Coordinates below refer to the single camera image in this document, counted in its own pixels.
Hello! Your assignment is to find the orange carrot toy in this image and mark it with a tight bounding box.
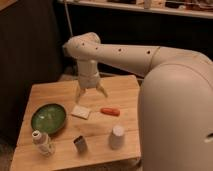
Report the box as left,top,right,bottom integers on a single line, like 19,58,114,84
100,108,120,116

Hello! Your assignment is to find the small metal box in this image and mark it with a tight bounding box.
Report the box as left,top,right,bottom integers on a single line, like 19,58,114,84
73,136,88,153

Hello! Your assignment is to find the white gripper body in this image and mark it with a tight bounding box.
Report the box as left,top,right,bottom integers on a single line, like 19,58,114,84
77,60,100,89

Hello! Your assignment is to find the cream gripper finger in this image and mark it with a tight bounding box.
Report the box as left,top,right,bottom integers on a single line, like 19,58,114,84
96,83,108,98
75,87,86,103

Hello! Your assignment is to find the white small bottle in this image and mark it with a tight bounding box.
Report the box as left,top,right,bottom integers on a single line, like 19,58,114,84
32,130,55,156

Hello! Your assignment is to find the wooden table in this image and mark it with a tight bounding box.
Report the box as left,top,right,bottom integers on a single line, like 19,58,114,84
10,75,140,171

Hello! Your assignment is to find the white flat eraser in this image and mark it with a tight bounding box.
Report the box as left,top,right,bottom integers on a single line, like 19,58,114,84
71,105,91,119

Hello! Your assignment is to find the green ceramic bowl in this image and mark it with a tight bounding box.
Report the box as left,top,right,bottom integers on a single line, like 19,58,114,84
31,103,67,135

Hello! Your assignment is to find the metal pole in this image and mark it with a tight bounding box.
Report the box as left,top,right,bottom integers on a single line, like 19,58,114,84
63,0,73,37

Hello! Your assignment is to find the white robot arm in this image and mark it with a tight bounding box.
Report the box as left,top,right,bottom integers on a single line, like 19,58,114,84
66,32,213,171

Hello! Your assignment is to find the wooden wall shelf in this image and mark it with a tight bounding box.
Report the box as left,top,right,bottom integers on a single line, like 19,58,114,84
57,0,213,19

